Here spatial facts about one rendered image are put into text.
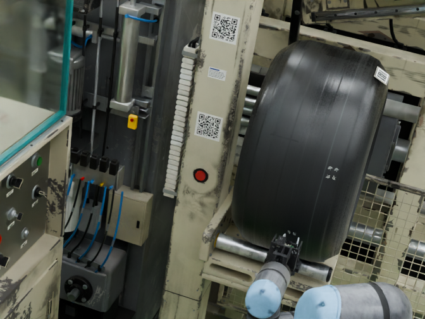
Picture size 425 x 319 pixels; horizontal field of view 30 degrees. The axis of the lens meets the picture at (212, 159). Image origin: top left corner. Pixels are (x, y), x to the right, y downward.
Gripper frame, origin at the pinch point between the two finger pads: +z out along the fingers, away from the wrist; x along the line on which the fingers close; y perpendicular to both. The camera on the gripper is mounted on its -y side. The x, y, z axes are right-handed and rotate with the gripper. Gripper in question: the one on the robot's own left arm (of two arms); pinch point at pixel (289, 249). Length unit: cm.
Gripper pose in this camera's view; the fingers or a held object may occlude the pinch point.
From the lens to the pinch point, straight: 210.8
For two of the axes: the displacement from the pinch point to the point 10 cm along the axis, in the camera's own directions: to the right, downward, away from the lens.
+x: -9.4, -2.7, 2.1
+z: 2.9, -3.0, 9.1
